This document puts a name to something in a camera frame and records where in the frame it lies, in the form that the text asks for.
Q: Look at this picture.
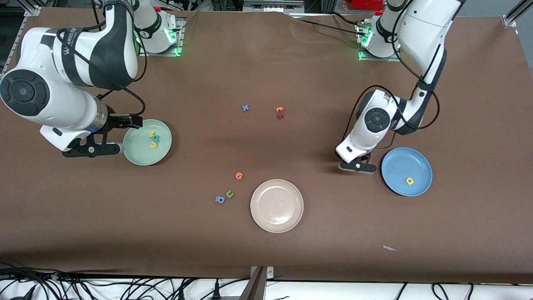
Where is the black cable to arm base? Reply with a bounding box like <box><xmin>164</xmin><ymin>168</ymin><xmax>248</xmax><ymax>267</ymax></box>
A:
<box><xmin>287</xmin><ymin>12</ymin><xmax>367</xmax><ymax>35</ymax></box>

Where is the blue plate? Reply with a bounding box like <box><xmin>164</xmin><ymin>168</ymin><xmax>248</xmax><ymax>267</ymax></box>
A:
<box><xmin>381</xmin><ymin>147</ymin><xmax>433</xmax><ymax>197</ymax></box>

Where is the brown table cover sheet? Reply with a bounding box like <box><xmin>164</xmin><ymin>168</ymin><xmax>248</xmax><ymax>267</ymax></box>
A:
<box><xmin>0</xmin><ymin>6</ymin><xmax>533</xmax><ymax>285</ymax></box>

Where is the grey device box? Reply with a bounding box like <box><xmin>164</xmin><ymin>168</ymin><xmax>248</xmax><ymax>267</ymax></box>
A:
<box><xmin>244</xmin><ymin>0</ymin><xmax>304</xmax><ymax>13</ymax></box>

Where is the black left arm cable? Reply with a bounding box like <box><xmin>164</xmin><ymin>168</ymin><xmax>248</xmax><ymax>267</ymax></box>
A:
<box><xmin>344</xmin><ymin>0</ymin><xmax>442</xmax><ymax>149</ymax></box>

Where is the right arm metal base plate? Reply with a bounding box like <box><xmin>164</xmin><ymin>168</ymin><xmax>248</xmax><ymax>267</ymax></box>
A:
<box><xmin>138</xmin><ymin>17</ymin><xmax>184</xmax><ymax>57</ymax></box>

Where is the red box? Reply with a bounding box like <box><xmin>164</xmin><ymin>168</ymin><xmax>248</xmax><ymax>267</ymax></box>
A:
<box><xmin>350</xmin><ymin>0</ymin><xmax>386</xmax><ymax>11</ymax></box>

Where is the grey metal bracket plate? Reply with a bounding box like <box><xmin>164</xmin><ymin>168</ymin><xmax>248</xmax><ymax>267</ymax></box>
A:
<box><xmin>251</xmin><ymin>266</ymin><xmax>274</xmax><ymax>280</ymax></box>

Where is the grey metal post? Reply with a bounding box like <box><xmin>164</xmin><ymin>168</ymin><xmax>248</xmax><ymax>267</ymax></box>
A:
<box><xmin>239</xmin><ymin>267</ymin><xmax>267</xmax><ymax>300</ymax></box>

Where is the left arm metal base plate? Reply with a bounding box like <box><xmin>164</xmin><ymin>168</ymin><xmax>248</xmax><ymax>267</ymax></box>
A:
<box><xmin>357</xmin><ymin>23</ymin><xmax>403</xmax><ymax>62</ymax></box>

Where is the green plate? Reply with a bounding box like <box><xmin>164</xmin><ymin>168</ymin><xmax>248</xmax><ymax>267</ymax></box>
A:
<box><xmin>122</xmin><ymin>119</ymin><xmax>172</xmax><ymax>166</ymax></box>

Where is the beige plate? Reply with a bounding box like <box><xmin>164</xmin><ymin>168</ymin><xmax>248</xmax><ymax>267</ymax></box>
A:
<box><xmin>250</xmin><ymin>179</ymin><xmax>304</xmax><ymax>233</ymax></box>

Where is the looped black floor cable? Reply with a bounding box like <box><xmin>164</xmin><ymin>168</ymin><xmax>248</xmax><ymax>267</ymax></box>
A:
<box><xmin>431</xmin><ymin>282</ymin><xmax>451</xmax><ymax>300</ymax></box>

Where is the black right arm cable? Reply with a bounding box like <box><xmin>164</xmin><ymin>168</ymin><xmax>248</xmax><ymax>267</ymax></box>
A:
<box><xmin>57</xmin><ymin>0</ymin><xmax>147</xmax><ymax>118</ymax></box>

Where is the aluminium frame profile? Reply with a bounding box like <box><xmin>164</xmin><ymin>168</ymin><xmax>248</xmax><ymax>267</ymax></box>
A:
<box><xmin>0</xmin><ymin>5</ymin><xmax>42</xmax><ymax>76</ymax></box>
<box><xmin>502</xmin><ymin>0</ymin><xmax>533</xmax><ymax>28</ymax></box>

